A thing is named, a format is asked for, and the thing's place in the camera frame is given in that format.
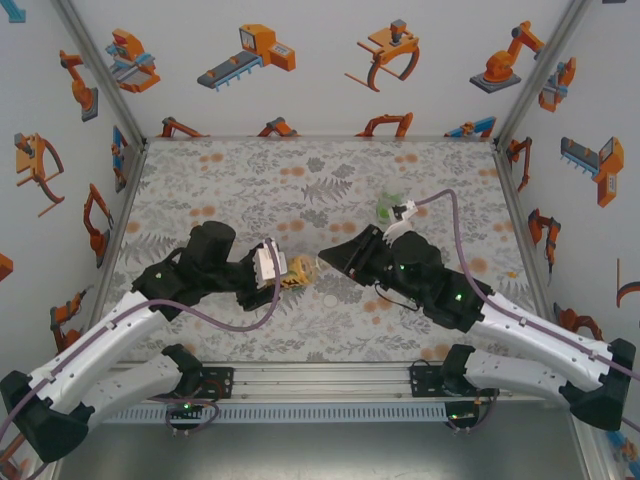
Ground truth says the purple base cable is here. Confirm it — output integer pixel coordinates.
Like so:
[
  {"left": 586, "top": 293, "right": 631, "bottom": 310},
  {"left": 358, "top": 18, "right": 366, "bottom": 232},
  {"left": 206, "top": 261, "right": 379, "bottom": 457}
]
[
  {"left": 446, "top": 384, "right": 503, "bottom": 437},
  {"left": 147, "top": 379, "right": 221, "bottom": 437}
]

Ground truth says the orange tea bottle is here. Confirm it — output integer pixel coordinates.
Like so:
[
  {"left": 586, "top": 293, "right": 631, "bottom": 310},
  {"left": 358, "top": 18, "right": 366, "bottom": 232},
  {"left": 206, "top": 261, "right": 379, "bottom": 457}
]
[{"left": 278, "top": 252, "right": 321, "bottom": 292}]

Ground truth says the aluminium side frame rail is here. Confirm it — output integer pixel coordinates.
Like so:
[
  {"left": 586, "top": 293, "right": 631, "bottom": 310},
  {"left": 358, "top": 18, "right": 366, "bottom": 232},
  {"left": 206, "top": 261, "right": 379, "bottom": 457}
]
[
  {"left": 491, "top": 142, "right": 569, "bottom": 361},
  {"left": 79, "top": 142, "right": 151, "bottom": 364}
]

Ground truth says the wide aluminium extrusion rail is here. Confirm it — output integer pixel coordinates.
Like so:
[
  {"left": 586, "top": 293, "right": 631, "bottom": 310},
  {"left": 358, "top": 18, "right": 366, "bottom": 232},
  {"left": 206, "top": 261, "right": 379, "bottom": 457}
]
[{"left": 47, "top": 360, "right": 594, "bottom": 402}]

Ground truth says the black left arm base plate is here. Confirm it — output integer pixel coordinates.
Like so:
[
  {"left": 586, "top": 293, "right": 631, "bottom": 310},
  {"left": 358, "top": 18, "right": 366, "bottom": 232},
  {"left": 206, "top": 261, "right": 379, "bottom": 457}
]
[{"left": 197, "top": 366, "right": 236, "bottom": 401}]

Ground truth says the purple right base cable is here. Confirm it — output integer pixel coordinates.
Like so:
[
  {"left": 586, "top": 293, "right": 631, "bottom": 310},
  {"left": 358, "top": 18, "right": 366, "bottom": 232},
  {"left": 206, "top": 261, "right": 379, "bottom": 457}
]
[{"left": 446, "top": 384, "right": 503, "bottom": 437}]

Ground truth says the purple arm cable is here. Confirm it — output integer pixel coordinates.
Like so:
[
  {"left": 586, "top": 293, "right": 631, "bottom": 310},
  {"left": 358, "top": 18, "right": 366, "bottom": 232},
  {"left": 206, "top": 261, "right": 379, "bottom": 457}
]
[
  {"left": 413, "top": 188, "right": 640, "bottom": 384},
  {"left": 0, "top": 237, "right": 282, "bottom": 446}
]

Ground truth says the floral patterned table mat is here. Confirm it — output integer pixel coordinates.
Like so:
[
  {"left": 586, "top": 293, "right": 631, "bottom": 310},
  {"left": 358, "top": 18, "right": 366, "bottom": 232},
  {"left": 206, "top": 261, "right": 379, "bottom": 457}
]
[{"left": 87, "top": 138, "right": 561, "bottom": 364}]

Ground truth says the thin aluminium frame rail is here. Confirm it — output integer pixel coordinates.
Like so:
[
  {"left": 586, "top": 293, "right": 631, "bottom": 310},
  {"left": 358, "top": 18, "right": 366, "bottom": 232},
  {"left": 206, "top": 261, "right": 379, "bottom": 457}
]
[{"left": 144, "top": 133, "right": 499, "bottom": 144}]

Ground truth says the slotted grey cable tray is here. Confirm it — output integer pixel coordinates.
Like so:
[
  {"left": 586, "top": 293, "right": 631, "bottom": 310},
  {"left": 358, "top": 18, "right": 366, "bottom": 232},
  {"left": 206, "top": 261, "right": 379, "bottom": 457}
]
[{"left": 69, "top": 402, "right": 449, "bottom": 425}]

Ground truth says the aluminium frame leg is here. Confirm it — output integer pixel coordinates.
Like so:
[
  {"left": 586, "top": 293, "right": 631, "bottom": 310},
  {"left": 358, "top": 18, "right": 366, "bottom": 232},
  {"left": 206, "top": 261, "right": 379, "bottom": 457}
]
[{"left": 572, "top": 422, "right": 616, "bottom": 480}]

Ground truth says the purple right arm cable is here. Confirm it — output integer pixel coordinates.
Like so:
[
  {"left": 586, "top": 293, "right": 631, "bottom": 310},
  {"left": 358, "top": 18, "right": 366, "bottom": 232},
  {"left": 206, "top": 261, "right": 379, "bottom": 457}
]
[{"left": 413, "top": 188, "right": 640, "bottom": 384}]

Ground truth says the grey metal panel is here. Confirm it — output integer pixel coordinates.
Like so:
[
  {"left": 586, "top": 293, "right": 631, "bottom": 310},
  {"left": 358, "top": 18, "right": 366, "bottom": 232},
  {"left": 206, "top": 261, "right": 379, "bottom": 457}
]
[{"left": 49, "top": 422, "right": 591, "bottom": 480}]

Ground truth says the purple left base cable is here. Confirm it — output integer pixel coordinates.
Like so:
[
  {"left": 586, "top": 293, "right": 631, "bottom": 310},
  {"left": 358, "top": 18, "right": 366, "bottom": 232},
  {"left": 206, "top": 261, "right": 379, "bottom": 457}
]
[{"left": 147, "top": 379, "right": 221, "bottom": 437}]

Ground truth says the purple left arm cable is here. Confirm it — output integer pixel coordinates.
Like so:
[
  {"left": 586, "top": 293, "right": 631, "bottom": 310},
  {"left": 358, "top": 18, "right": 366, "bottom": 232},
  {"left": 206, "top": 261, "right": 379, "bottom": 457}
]
[{"left": 0, "top": 237, "right": 282, "bottom": 446}]

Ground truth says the aluminium frame post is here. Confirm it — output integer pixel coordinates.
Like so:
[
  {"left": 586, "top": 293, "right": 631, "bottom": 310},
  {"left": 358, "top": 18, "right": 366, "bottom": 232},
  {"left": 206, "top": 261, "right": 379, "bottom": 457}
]
[
  {"left": 49, "top": 0, "right": 149, "bottom": 149},
  {"left": 492, "top": 0, "right": 594, "bottom": 149}
]

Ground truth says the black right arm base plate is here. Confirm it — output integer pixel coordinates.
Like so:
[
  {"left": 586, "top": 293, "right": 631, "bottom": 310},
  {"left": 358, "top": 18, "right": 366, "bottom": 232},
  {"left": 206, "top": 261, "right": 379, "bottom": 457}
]
[{"left": 408, "top": 364, "right": 503, "bottom": 400}]

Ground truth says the small green label bottle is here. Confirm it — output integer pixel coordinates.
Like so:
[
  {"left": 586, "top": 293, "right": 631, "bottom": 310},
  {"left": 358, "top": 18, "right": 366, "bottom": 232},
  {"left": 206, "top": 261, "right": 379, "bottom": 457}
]
[{"left": 375, "top": 183, "right": 409, "bottom": 226}]

